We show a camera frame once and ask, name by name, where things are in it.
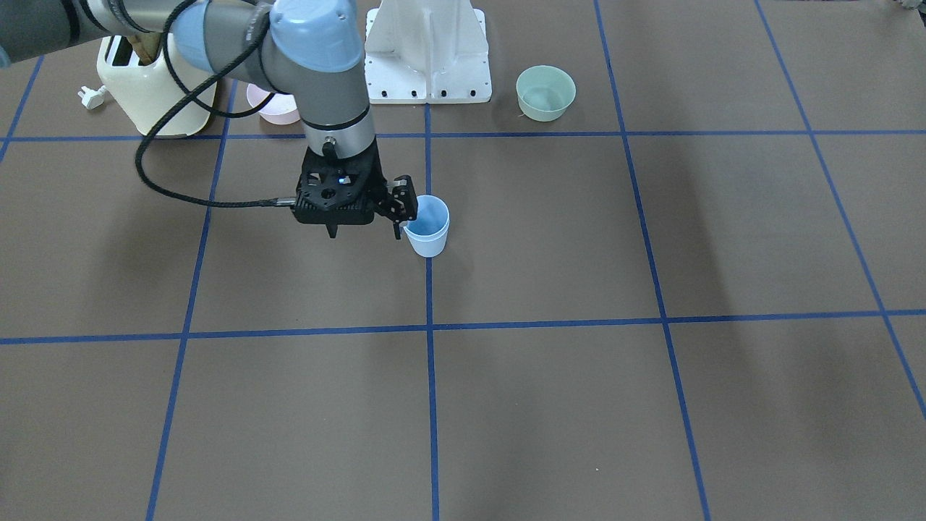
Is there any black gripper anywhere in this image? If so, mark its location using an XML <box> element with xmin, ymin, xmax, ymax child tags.
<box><xmin>291</xmin><ymin>141</ymin><xmax>419</xmax><ymax>240</ymax></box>

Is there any light blue cup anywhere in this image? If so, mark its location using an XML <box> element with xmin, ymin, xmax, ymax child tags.
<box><xmin>404</xmin><ymin>195</ymin><xmax>450</xmax><ymax>240</ymax></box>
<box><xmin>404</xmin><ymin>216</ymin><xmax>451</xmax><ymax>258</ymax></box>

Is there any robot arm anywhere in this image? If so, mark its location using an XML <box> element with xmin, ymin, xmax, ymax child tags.
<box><xmin>1</xmin><ymin>1</ymin><xmax>419</xmax><ymax>240</ymax></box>

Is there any pink bowl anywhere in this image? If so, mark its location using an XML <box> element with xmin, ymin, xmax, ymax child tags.
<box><xmin>246</xmin><ymin>85</ymin><xmax>300</xmax><ymax>125</ymax></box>

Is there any green bowl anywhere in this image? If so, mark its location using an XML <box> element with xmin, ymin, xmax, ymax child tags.
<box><xmin>515</xmin><ymin>65</ymin><xmax>577</xmax><ymax>122</ymax></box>

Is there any cream toaster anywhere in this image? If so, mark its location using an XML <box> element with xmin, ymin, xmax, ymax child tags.
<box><xmin>96</xmin><ymin>34</ymin><xmax>211</xmax><ymax>138</ymax></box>

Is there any bread slice in toaster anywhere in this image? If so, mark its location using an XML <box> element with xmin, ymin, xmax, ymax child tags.
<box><xmin>127</xmin><ymin>33</ymin><xmax>164</xmax><ymax>67</ymax></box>

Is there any white toaster plug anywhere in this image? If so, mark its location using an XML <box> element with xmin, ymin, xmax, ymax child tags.
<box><xmin>78</xmin><ymin>85</ymin><xmax>109</xmax><ymax>110</ymax></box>

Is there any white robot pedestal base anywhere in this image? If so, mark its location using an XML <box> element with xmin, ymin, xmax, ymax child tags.
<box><xmin>364</xmin><ymin>1</ymin><xmax>493</xmax><ymax>105</ymax></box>

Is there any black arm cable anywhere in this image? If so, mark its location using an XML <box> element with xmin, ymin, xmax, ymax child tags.
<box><xmin>135</xmin><ymin>0</ymin><xmax>299</xmax><ymax>211</ymax></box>

